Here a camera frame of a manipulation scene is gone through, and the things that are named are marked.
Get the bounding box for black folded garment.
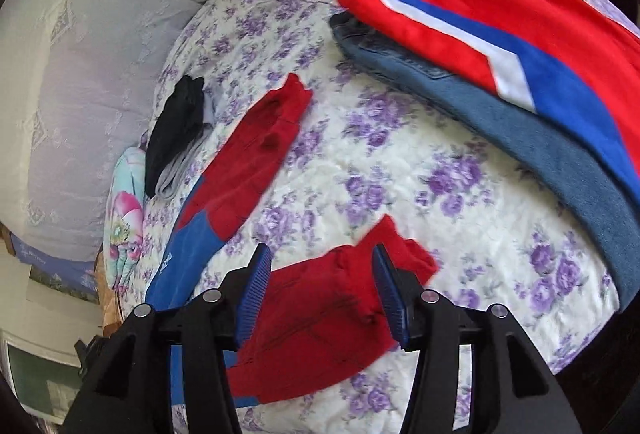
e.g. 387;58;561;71
144;75;206;197

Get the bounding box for blue fleece garment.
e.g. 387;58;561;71
145;73;440;410

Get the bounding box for folded blue jeans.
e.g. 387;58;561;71
350;49;640;315

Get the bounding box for grey folded garment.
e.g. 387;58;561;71
155;87;226;201

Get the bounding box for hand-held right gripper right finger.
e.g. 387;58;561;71
371;243;583;434

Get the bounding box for blue printed box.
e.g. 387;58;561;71
10;234;101;302

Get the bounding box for white framed panel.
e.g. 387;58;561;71
0;329;83;420

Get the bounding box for purple floral bedspread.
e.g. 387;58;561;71
100;0;640;434

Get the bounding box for red white blue striped garment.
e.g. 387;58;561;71
337;0;640;207

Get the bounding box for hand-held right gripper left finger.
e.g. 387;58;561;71
60;241;275;434

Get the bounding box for grey lace quilted cover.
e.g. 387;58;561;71
0;0;261;265

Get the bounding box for colourful floral folded blanket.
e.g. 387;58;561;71
102;147;147;295

